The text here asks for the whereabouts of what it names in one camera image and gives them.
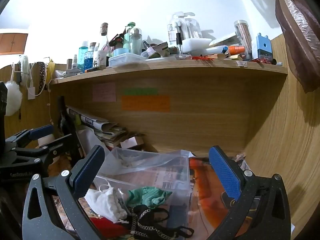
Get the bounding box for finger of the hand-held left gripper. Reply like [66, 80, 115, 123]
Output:
[37, 134, 74, 164]
[5, 124, 55, 149]

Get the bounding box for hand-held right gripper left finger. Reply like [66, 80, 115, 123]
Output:
[22, 145, 105, 240]

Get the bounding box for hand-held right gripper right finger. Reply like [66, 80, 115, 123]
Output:
[207, 145, 292, 240]

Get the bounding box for white cloth pouch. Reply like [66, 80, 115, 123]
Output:
[84, 185, 128, 223]

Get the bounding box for clear plastic box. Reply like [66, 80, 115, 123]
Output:
[94, 147, 193, 233]

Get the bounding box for red cloth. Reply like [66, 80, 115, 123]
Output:
[89, 216, 130, 240]

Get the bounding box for green scrunchie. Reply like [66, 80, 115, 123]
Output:
[126, 186, 173, 208]

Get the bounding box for newsprint paper mat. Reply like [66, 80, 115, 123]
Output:
[47, 152, 253, 240]

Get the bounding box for orange printed paper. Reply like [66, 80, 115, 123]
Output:
[189, 157, 253, 238]

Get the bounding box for stack of newspapers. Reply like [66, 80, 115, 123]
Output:
[65, 105, 127, 140]

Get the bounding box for stack of small booklets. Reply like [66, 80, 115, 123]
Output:
[96, 127, 130, 148]

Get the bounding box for white bath pouf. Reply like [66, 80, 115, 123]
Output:
[4, 81, 23, 117]

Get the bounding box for black lace headband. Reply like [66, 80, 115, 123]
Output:
[37, 62, 47, 94]

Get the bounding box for small white card box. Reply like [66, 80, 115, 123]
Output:
[120, 135, 145, 149]

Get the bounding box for wooden shelf unit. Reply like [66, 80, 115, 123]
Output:
[49, 55, 289, 155]

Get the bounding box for yellow ribbon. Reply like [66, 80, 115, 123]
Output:
[47, 59, 56, 80]

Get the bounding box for pink sticky note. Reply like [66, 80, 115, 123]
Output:
[92, 82, 117, 102]

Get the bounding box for white toy airplane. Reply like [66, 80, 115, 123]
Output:
[62, 67, 83, 77]

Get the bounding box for white fluffy duster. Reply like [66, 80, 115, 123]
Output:
[19, 55, 30, 80]

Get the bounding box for dark marker with orange end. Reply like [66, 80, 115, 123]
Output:
[84, 65, 107, 73]

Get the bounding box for teal mouthwash bottle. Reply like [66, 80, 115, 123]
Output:
[77, 41, 88, 70]

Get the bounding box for glass bottle with blue beads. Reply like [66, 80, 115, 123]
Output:
[84, 42, 98, 70]

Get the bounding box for orange sticky note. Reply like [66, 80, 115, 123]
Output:
[121, 95, 170, 112]

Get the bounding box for wooden cupboard doors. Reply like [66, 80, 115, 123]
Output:
[0, 29, 28, 55]

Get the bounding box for white mug with fox print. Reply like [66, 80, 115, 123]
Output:
[93, 50, 108, 68]

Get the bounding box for green sticky note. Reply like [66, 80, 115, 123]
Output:
[123, 88, 158, 96]

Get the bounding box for clear lidded plastic container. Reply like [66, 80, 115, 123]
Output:
[108, 53, 147, 68]

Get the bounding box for clear glass bottle patterned cap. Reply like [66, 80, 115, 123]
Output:
[100, 23, 110, 52]

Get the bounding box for white tube orange cap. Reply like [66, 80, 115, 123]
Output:
[226, 45, 245, 55]

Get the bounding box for mint green pump bottle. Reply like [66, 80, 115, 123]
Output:
[123, 22, 135, 50]

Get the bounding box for clear bottle silver cap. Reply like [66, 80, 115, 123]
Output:
[130, 27, 143, 55]

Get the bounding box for white plastic tray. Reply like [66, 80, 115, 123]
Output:
[182, 38, 213, 55]

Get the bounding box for blue pencil sharpener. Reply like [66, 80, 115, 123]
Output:
[252, 32, 272, 60]

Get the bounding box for clear jar of brown sticks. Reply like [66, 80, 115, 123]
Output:
[234, 20, 252, 58]

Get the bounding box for clear brush blister pack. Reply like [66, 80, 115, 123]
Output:
[167, 12, 203, 45]

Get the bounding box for pink curtain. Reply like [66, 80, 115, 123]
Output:
[230, 0, 320, 94]

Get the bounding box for thin white cord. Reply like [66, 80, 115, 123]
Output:
[47, 85, 54, 125]

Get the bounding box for white charger with cable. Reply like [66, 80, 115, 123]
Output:
[11, 64, 50, 100]

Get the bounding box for black chain strap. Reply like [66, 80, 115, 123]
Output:
[125, 205, 194, 240]

